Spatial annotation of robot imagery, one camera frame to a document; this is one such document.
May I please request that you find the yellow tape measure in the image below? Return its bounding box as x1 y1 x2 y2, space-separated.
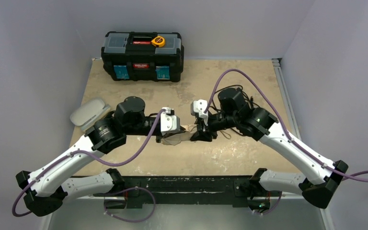
150 35 166 47

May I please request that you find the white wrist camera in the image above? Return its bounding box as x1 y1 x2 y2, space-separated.
190 99 209 126
160 107 181 135

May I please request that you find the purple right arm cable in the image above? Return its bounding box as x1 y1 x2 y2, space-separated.
203 69 368 183

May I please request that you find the black usb cable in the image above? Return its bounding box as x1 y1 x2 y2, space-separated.
216 84 258 140

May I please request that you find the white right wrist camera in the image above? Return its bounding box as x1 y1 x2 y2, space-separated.
190 99 209 126

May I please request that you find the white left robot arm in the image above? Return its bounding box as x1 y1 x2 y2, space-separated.
16 96 184 217

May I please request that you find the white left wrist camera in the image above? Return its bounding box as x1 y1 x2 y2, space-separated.
160 107 181 135

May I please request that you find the beige umbrella case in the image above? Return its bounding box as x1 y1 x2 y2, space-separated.
69 97 111 132

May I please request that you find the beige folding umbrella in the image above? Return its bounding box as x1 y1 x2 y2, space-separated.
160 124 197 146

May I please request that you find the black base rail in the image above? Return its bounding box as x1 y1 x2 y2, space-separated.
103 175 281 209

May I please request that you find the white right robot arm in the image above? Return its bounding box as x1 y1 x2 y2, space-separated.
190 88 348 209

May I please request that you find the black plastic toolbox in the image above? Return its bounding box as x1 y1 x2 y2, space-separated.
101 31 184 82

